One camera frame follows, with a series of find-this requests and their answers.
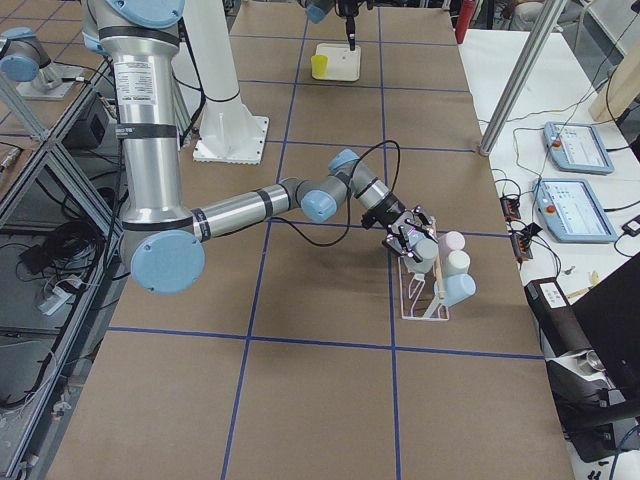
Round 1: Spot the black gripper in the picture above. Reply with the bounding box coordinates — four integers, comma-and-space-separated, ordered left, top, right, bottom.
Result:
361, 197, 435, 263
336, 0, 375, 50

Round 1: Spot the grey plastic cup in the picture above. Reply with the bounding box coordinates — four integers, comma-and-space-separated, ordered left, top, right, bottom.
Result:
405, 238, 439, 273

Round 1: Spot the pink plastic cup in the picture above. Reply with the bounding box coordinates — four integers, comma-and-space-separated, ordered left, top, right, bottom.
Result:
438, 231, 466, 256

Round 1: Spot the yellow plastic cup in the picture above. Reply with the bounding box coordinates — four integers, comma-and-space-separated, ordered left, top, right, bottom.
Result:
311, 54, 328, 80

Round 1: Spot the white ikea cup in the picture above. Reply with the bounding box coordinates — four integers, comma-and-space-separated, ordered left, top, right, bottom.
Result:
443, 250, 471, 277

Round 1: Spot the blue plastic cup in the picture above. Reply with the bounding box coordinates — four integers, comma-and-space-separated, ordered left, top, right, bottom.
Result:
442, 274, 477, 307

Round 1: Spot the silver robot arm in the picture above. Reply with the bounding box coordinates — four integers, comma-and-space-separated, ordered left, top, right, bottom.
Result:
83, 1, 438, 295
300, 0, 375, 52

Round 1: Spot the cream rabbit tray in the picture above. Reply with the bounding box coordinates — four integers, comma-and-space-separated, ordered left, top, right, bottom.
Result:
314, 43, 361, 82

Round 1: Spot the red cylinder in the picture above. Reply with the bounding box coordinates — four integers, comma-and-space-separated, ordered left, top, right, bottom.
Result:
454, 0, 476, 45

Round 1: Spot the near teach pendant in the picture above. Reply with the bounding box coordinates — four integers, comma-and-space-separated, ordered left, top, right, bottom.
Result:
533, 178, 617, 244

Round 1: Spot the teach pendant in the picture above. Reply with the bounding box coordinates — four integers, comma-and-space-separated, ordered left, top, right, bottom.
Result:
543, 122, 614, 175
533, 178, 617, 244

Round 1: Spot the far teach pendant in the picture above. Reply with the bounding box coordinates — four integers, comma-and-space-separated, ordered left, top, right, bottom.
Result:
543, 122, 614, 175

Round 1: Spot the white wire cup rack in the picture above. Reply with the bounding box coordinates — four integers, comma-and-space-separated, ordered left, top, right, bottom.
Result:
396, 215, 470, 322

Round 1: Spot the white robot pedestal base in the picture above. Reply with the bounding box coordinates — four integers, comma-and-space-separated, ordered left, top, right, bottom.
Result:
183, 0, 269, 165

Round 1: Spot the aluminium frame post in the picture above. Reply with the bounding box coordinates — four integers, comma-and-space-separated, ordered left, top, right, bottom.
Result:
478, 0, 566, 156

